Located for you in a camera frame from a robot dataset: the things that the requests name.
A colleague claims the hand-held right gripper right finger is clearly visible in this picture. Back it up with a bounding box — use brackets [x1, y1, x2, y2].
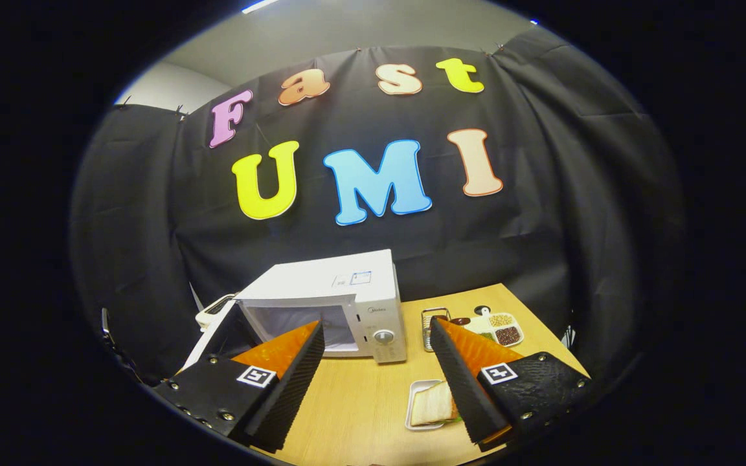
[430, 316, 591, 452]

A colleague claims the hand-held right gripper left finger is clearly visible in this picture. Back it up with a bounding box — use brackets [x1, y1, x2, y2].
[153, 320, 326, 454]

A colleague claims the sandwich with lettuce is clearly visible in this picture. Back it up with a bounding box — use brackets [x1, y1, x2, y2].
[410, 381, 461, 427]

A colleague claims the white microwave oven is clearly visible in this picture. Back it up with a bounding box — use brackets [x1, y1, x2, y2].
[182, 249, 408, 376]

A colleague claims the white rectangular dish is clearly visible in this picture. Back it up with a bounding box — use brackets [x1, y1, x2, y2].
[405, 379, 458, 432]

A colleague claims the white divided plate with beans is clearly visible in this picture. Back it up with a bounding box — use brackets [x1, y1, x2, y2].
[464, 306, 525, 348]

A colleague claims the white toaster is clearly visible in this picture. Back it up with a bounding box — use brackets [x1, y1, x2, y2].
[195, 293, 239, 332]

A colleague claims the black backdrop cloth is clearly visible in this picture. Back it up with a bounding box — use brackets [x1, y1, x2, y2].
[69, 26, 684, 389]

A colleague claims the wire mesh basket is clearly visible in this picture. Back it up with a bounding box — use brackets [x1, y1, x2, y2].
[421, 307, 451, 352]

